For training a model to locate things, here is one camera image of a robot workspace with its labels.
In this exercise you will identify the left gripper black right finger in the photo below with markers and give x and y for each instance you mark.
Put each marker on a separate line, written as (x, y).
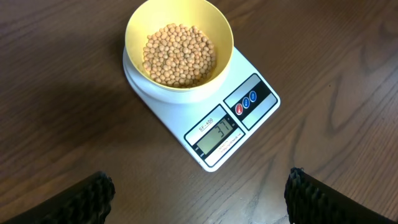
(310, 201)

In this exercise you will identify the soybeans in bowl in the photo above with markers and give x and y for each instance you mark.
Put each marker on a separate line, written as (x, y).
(179, 56)

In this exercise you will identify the white digital kitchen scale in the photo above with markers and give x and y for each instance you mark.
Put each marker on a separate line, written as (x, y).
(211, 125)

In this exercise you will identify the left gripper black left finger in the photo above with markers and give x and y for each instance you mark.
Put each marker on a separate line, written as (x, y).
(88, 201)

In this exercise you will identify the yellow plastic bowl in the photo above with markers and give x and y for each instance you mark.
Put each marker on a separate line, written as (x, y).
(151, 15)

